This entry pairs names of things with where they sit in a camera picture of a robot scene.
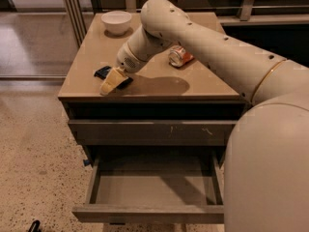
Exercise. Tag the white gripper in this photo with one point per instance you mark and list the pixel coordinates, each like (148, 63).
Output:
(127, 60)

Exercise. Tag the dark blue rxbar wrapper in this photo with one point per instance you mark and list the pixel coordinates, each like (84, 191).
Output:
(104, 71)

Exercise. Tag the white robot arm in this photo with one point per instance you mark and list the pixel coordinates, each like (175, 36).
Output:
(267, 157)

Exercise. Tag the grey upper drawer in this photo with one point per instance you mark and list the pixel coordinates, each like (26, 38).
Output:
(151, 133)

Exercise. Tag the tan drawer cabinet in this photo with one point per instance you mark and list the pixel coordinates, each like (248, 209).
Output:
(157, 92)

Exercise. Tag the open grey middle drawer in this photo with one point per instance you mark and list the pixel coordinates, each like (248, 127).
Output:
(154, 189)

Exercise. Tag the white ceramic bowl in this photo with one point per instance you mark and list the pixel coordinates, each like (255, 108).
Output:
(116, 22)

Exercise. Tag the orange soda can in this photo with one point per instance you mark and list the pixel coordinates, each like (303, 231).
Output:
(178, 56)

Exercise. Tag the blue cabinet side knob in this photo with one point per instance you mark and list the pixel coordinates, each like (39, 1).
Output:
(86, 162)

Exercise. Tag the black object on floor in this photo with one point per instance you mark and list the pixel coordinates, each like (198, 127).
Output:
(35, 227)

